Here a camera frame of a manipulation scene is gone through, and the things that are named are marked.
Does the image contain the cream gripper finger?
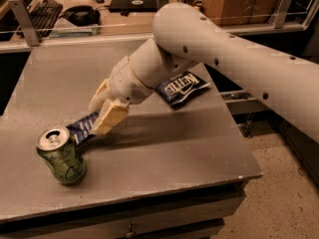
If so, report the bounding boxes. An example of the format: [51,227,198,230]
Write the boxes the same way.
[89,79,111,113]
[91,100,129,135]

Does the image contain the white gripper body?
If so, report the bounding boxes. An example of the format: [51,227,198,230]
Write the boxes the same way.
[109,56,154,105]

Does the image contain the blue rxbar blueberry bar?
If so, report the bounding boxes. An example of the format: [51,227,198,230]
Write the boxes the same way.
[67,111,100,145]

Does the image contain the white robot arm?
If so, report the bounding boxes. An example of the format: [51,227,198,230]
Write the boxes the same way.
[89,3,319,141]

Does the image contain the green soda can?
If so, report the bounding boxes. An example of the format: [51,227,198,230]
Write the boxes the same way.
[36,125,87,185]

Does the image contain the blue kettle chips bag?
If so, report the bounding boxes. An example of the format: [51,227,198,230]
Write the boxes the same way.
[156,71,209,107]

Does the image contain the black headphones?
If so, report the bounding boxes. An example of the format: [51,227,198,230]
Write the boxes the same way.
[61,5,101,26]

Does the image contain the black laptop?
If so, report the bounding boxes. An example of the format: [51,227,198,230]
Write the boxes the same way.
[109,0,158,12]

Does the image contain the black keyboard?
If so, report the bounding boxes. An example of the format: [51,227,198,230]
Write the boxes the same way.
[29,0,63,37]

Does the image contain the grey metal shelf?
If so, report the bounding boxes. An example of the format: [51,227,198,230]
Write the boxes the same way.
[220,90,268,115]

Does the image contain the wooden cabinet box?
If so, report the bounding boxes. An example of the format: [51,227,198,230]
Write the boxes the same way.
[201,0,279,26]

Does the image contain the left metal bracket post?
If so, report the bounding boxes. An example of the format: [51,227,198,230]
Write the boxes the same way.
[8,0,41,47]

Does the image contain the drawer with metal handle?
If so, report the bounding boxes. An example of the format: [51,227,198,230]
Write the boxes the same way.
[0,185,245,239]

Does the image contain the right metal bracket post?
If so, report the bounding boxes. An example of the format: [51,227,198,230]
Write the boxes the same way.
[269,0,292,29]

